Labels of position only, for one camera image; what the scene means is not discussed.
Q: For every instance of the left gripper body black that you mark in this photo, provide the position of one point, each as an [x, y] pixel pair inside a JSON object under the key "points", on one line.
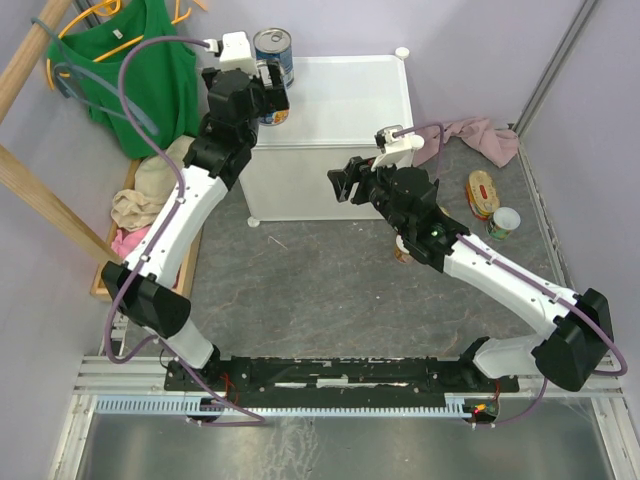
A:
{"points": [[276, 100]]}

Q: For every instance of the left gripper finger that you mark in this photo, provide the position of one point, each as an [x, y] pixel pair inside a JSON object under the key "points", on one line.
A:
{"points": [[272, 75], [258, 112]]}

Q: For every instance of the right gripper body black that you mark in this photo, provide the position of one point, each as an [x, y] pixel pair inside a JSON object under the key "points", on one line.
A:
{"points": [[374, 188]]}

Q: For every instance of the blue can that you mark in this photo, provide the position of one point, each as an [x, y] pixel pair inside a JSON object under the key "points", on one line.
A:
{"points": [[274, 118], [276, 44]]}

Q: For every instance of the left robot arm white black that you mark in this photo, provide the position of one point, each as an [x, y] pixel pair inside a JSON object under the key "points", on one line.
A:
{"points": [[142, 286]]}

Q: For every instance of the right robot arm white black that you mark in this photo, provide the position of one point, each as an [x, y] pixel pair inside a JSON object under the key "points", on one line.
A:
{"points": [[572, 332]]}

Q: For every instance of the white cube cabinet counter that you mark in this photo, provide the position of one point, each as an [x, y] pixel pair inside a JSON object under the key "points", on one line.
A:
{"points": [[337, 105]]}

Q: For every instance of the orange can white lid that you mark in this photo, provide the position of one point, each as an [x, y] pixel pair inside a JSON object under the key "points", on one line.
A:
{"points": [[401, 253]]}

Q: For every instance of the green tank top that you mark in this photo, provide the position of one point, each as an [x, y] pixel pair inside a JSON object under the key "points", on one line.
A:
{"points": [[162, 81]]}

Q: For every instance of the oval gold tin right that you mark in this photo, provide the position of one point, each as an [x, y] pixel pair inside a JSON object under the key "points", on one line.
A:
{"points": [[481, 194]]}

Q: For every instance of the beige cloth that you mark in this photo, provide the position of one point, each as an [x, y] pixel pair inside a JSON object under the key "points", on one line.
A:
{"points": [[137, 207]]}

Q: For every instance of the mauve cloth on floor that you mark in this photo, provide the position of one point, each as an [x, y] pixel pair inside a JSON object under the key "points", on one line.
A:
{"points": [[499, 146]]}

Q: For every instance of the green can white lid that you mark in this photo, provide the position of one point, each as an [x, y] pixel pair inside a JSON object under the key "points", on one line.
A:
{"points": [[502, 223]]}

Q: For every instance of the orange clothes hanger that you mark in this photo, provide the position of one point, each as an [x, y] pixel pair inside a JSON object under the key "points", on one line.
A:
{"points": [[102, 48]]}

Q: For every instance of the pink cloth in tray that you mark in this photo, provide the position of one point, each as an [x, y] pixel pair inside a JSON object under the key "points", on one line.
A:
{"points": [[126, 241]]}

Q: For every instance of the wooden rack pole upper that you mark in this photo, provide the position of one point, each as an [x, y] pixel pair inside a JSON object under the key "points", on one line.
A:
{"points": [[28, 53]]}

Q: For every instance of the wooden rack pole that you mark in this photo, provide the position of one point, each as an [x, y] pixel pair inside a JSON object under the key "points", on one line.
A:
{"points": [[28, 53], [29, 188]]}

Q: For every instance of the wooden tray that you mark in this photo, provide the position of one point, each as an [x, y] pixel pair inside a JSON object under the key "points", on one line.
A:
{"points": [[185, 277]]}

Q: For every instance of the wooden rack pole lower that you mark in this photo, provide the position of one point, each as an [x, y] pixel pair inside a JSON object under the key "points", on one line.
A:
{"points": [[29, 188]]}

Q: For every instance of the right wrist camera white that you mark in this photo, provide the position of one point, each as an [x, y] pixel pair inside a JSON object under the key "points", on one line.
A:
{"points": [[395, 143]]}

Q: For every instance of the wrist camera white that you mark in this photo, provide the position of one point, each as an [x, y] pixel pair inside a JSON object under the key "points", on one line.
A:
{"points": [[233, 51], [395, 143]]}

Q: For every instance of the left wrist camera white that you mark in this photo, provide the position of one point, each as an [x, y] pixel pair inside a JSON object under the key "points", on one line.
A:
{"points": [[233, 51]]}

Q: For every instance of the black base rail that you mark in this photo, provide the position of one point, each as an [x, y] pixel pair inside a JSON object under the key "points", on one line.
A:
{"points": [[338, 382]]}

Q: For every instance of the aluminium frame post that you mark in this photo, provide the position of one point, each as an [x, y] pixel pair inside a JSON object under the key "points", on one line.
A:
{"points": [[576, 28]]}

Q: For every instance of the aluminium floor rail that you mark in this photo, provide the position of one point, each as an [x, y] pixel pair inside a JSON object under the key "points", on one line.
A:
{"points": [[146, 376]]}

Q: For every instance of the white cable duct comb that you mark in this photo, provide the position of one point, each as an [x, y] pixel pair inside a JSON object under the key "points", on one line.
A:
{"points": [[191, 405]]}

